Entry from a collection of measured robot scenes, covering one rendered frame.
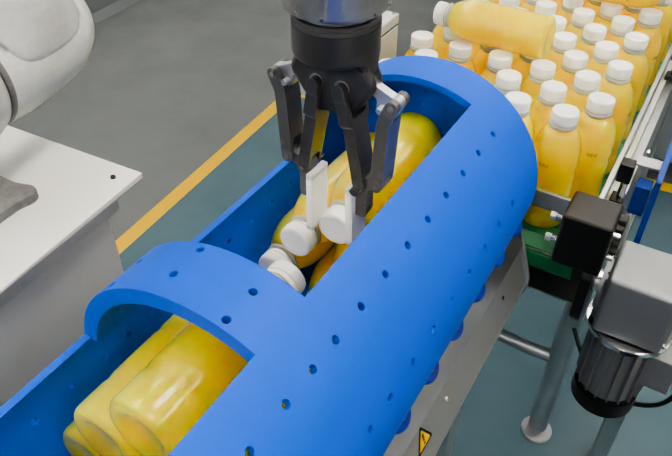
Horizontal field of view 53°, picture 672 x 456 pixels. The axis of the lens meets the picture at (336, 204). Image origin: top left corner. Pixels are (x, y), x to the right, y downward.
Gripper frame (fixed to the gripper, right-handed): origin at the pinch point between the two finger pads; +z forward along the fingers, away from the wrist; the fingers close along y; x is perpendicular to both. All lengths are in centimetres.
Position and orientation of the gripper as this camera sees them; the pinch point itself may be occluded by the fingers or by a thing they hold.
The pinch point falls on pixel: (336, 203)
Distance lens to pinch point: 67.5
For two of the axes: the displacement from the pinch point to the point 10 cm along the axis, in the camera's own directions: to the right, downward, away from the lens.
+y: 8.6, 3.2, -4.0
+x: 5.2, -5.3, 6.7
